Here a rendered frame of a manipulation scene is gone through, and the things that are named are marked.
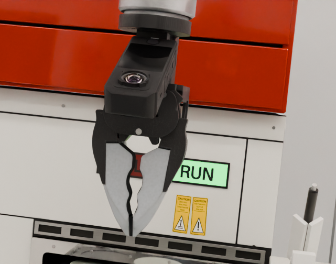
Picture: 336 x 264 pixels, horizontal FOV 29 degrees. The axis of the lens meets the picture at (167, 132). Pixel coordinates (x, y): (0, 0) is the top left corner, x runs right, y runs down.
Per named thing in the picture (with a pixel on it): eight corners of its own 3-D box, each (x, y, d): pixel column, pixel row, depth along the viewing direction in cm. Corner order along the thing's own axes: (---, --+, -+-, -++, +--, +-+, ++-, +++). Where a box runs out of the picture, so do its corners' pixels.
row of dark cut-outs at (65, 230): (34, 232, 126) (35, 220, 126) (263, 263, 120) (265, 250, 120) (33, 233, 126) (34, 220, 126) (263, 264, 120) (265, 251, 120)
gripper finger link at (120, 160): (140, 227, 69) (149, 139, 68) (128, 238, 63) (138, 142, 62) (111, 223, 69) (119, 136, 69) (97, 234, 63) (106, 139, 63)
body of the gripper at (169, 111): (187, 143, 69) (199, 29, 69) (176, 147, 61) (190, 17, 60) (117, 135, 70) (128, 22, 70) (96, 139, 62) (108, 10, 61)
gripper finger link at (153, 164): (169, 231, 68) (179, 142, 68) (160, 242, 62) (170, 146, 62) (140, 227, 69) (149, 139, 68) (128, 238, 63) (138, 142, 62)
